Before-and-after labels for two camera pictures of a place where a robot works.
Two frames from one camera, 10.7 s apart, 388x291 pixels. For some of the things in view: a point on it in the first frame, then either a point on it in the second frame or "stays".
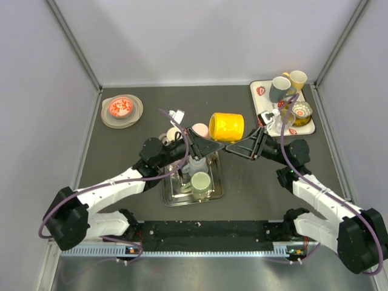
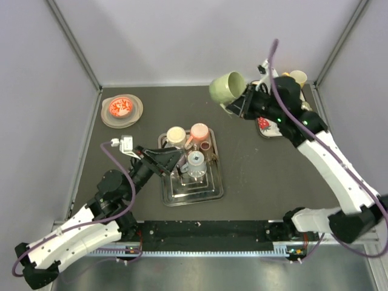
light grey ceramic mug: x=195 y=166 stays
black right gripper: x=245 y=147 -> x=242 y=106
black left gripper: x=202 y=147 -> x=163 y=162
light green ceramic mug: x=200 y=185 -> x=227 y=88
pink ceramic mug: x=201 y=129 stays
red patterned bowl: x=120 y=107 stays
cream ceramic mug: x=173 y=134 stays
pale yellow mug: x=297 y=79 stays
